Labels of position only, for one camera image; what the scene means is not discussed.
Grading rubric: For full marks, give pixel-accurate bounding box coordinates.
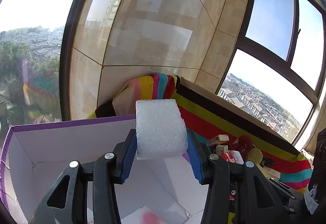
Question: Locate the orange white medicine box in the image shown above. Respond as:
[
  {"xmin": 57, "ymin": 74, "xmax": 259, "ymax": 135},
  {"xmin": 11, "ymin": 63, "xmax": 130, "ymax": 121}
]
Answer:
[{"xmin": 206, "ymin": 134, "xmax": 229, "ymax": 147}]

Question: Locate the red crochet plush toy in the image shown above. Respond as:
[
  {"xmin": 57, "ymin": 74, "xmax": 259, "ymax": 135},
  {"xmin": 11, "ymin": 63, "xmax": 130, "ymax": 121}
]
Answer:
[{"xmin": 229, "ymin": 135, "xmax": 253, "ymax": 159}]

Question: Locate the white foam block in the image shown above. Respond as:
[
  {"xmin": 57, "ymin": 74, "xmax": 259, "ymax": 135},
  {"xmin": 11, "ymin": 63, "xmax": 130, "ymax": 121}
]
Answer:
[{"xmin": 135, "ymin": 99, "xmax": 188, "ymax": 160}]

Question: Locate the large cream carton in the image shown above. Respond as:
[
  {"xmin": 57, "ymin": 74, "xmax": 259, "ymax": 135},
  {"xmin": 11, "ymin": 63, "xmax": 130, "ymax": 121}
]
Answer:
[{"xmin": 257, "ymin": 164, "xmax": 281, "ymax": 181}]

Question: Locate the black beaded scrunchie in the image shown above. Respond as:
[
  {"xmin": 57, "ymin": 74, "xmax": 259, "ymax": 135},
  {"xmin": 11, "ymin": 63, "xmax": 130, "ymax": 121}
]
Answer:
[{"xmin": 260, "ymin": 157, "xmax": 274, "ymax": 168}]

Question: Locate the purple cardboard box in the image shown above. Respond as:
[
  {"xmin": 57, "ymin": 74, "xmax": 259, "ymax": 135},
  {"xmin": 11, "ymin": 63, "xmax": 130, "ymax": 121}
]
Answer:
[{"xmin": 1, "ymin": 116, "xmax": 208, "ymax": 223}]

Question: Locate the red white medicine box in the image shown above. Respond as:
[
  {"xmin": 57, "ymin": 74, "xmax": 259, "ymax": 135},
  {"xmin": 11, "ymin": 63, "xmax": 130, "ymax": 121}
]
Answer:
[{"xmin": 221, "ymin": 151, "xmax": 244, "ymax": 164}]

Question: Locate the colourful striped tablecloth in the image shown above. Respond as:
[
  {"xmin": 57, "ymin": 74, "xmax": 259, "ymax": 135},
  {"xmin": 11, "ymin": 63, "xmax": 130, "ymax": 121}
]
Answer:
[{"xmin": 89, "ymin": 73, "xmax": 312, "ymax": 195}]

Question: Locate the green round sponge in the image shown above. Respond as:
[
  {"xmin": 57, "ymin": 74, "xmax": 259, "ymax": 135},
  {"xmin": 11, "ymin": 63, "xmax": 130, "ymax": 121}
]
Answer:
[{"xmin": 247, "ymin": 148, "xmax": 263, "ymax": 165}]

